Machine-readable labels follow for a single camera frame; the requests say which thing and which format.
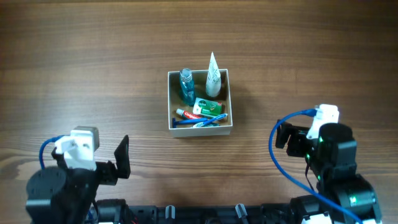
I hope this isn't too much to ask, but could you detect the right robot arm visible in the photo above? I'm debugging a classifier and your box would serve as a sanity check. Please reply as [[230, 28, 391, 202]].
[[275, 121, 382, 223]]

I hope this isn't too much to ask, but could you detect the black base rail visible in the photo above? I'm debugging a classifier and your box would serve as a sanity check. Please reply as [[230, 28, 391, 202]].
[[84, 200, 297, 224]]

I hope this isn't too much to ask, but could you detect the blue disposable razor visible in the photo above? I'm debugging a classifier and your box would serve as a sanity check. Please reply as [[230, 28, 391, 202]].
[[172, 118, 207, 128]]

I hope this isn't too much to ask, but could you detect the blue Listerine mouthwash bottle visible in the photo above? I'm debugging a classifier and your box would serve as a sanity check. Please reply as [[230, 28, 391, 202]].
[[179, 68, 196, 106]]

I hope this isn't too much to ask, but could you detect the white cardboard box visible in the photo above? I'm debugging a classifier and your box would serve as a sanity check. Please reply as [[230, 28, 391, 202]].
[[168, 68, 233, 138]]

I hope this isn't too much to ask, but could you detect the white Pantene tube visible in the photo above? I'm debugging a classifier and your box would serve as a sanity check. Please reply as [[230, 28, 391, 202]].
[[206, 52, 221, 98]]

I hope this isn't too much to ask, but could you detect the red white toothpaste tube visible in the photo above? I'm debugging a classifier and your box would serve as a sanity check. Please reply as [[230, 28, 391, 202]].
[[176, 108, 201, 119]]

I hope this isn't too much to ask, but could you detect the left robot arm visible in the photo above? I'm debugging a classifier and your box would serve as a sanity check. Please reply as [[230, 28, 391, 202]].
[[25, 126, 134, 223]]

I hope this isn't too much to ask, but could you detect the green soap box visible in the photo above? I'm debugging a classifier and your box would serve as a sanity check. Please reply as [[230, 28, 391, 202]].
[[193, 97, 223, 118]]

